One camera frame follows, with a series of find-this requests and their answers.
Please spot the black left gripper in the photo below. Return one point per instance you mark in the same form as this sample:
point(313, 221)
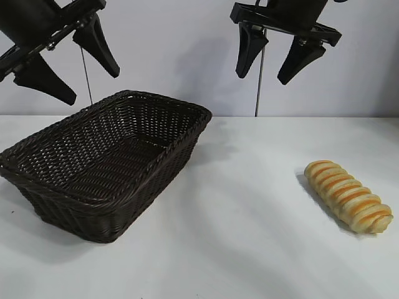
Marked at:
point(28, 21)

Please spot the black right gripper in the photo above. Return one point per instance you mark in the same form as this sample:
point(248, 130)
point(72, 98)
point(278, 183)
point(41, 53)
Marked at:
point(290, 15)

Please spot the dark brown woven basket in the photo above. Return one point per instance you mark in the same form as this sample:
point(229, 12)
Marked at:
point(103, 162)

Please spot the long ridged bread loaf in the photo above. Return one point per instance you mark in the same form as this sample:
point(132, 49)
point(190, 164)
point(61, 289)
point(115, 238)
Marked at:
point(347, 196)

